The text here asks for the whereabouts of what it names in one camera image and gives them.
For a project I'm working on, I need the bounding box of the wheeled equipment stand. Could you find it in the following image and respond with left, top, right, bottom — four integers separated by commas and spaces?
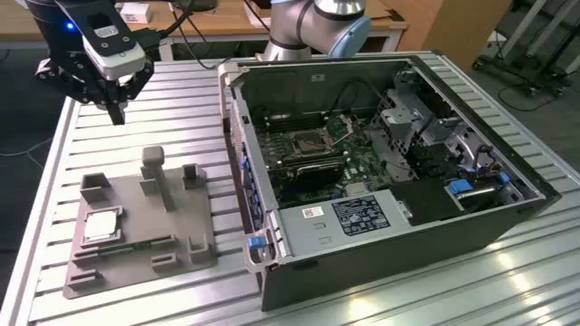
471, 0, 580, 99

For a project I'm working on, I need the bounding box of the black RAM slot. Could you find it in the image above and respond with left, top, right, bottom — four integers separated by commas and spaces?
262, 113, 327, 121
267, 124, 330, 132
265, 117, 327, 124
265, 120, 329, 128

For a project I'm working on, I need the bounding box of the silver CPU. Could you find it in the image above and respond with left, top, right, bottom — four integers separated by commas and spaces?
85, 211, 125, 241

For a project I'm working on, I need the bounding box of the blue plastic clip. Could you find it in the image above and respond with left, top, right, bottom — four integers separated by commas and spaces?
446, 179, 473, 201

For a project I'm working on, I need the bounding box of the wooden desk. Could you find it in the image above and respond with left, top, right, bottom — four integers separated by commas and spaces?
0, 0, 410, 62

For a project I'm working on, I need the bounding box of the silver drive cage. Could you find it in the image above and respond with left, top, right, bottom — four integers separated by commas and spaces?
370, 69, 469, 177

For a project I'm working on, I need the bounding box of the flat brown cardboard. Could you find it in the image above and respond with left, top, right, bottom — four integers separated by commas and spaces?
370, 0, 406, 25

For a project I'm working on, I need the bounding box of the brown cardboard box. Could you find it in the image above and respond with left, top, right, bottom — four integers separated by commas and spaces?
247, 0, 274, 27

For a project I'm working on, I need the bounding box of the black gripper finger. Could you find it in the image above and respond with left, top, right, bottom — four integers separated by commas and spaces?
37, 58, 121, 126
115, 62, 155, 126

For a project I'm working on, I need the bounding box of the dark monitor foot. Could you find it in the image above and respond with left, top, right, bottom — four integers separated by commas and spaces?
174, 0, 219, 11

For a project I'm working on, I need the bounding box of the white cardboard box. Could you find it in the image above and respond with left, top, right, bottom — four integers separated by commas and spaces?
121, 1, 158, 24

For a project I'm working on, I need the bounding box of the green motherboard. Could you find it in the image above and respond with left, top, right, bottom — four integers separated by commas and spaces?
251, 111, 391, 210

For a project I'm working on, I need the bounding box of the black internal wire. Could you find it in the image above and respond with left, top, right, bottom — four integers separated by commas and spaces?
333, 79, 391, 113

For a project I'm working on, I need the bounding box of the black expansion card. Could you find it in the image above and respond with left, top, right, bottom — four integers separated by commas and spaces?
267, 158, 346, 196

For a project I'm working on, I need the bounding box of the grey parts rack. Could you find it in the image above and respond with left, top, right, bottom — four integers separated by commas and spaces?
62, 145, 219, 300

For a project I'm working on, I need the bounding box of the black plastic shroud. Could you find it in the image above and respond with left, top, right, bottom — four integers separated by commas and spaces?
390, 178, 469, 227

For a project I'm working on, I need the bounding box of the black open PC case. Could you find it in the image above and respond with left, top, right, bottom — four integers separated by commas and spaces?
217, 50, 563, 312

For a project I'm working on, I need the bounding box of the CPU socket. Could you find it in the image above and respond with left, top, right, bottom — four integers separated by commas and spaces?
290, 130, 337, 159

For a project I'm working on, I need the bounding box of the green RAM stick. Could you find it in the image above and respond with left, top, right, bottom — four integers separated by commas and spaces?
98, 242, 158, 257

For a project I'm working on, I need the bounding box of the wooden cabinet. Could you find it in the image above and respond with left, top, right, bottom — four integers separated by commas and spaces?
398, 0, 517, 74

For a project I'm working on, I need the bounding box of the metal socket cover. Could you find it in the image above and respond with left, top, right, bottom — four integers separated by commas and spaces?
322, 113, 358, 147

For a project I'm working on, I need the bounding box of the black camera cable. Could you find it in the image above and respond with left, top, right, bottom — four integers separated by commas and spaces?
135, 0, 201, 45

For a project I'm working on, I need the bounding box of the silver power supply unit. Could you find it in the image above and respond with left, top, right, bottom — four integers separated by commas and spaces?
277, 189, 414, 257

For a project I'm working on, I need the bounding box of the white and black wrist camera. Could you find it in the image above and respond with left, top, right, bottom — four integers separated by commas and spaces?
57, 0, 149, 82

